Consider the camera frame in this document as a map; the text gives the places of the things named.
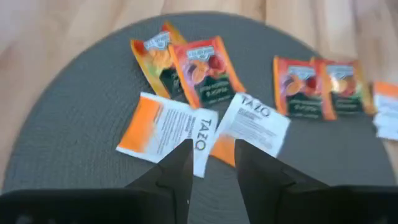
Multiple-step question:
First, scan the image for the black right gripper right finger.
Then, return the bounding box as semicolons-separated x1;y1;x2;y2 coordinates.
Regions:
234;139;330;224

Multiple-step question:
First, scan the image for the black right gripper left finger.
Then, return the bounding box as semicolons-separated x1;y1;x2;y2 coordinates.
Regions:
124;139;194;224

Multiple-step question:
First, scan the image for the white orange Tazo tea packet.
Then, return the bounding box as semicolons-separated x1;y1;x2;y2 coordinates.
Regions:
115;91;220;179
210;92;292;168
372;80;398;141

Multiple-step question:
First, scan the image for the orange fruit tea packet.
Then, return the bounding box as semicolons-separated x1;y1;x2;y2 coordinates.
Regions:
312;58;377;121
169;35;247;110
272;55;325;120

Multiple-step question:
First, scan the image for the yellow-edged fruit tea packet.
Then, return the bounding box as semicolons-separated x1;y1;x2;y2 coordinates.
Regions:
129;21;188;101

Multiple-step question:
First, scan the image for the round grey woven placemat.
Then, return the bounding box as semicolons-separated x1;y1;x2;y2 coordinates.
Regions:
1;11;397;224

